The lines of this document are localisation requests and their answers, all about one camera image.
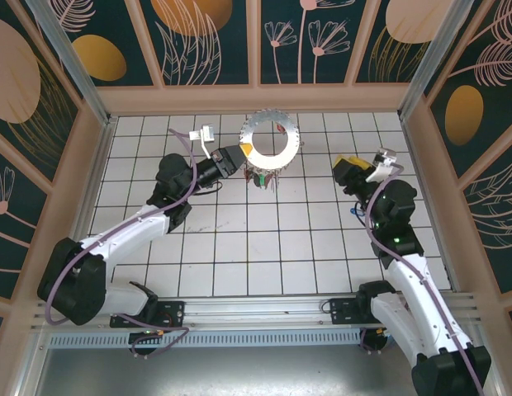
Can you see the aluminium corner post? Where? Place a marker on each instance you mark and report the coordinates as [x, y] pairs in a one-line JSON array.
[[74, 62], [429, 57]]

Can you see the blue key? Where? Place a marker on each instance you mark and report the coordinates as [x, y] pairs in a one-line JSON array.
[[354, 212]]

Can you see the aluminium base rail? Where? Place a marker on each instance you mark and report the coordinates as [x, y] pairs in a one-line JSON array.
[[256, 309]]

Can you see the small red clip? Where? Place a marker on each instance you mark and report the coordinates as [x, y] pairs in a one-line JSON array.
[[279, 128]]

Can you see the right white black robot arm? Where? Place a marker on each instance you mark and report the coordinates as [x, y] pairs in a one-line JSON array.
[[413, 288]]

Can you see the grey metal panel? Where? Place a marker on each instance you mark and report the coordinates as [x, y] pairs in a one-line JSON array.
[[239, 371]]

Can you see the green key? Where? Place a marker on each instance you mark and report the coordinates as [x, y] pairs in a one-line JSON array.
[[260, 178]]

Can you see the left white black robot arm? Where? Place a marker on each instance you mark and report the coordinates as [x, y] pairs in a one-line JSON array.
[[128, 231]]

